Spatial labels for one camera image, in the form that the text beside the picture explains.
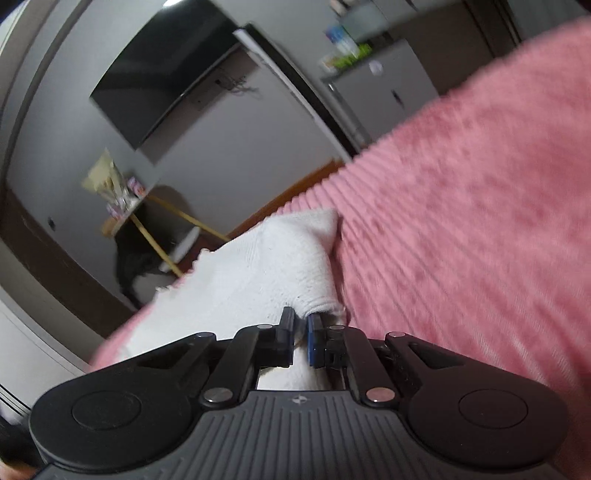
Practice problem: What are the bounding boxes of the small purple white boxes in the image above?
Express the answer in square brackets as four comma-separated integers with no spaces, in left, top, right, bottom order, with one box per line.
[106,176,147,219]

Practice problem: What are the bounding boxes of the black television cables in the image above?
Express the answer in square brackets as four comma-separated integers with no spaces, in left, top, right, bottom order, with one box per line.
[216,74,260,99]

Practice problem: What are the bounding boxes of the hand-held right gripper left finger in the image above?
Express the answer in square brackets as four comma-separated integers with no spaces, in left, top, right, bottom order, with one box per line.
[137,307,296,409]

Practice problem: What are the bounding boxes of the pink ribbed blanket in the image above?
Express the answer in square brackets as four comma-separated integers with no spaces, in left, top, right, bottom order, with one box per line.
[90,21,591,480]

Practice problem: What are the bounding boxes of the blue white box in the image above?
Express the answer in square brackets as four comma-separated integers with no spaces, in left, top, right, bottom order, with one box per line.
[324,24,359,55]

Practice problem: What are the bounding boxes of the black wall television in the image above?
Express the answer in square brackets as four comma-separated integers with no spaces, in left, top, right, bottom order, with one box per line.
[89,0,241,151]

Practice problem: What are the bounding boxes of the beige paper bag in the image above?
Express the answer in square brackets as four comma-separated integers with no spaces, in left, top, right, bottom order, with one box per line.
[82,148,129,205]

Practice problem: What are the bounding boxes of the white knit sweater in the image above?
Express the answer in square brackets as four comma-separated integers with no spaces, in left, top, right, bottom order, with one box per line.
[115,209,352,393]

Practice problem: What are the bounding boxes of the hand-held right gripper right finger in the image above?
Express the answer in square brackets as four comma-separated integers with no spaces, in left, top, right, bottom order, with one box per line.
[307,312,459,409]

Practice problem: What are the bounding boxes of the grey drawer cabinet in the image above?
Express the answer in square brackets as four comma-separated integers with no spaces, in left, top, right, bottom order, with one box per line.
[322,39,439,149]

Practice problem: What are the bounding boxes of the dark cloth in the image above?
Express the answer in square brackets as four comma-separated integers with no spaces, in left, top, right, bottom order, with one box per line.
[113,185,200,311]

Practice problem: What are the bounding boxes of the yellow-legged round side table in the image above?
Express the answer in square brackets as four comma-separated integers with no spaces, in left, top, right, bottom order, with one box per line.
[102,191,232,278]

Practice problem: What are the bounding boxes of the white wardrobe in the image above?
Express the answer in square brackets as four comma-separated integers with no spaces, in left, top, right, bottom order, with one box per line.
[0,282,93,416]

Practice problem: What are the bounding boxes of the green packets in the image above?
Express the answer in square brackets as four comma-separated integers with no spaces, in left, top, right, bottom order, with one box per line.
[322,42,376,73]

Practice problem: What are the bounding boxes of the brown wooden door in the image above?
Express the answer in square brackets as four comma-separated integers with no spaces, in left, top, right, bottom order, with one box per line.
[0,185,139,315]

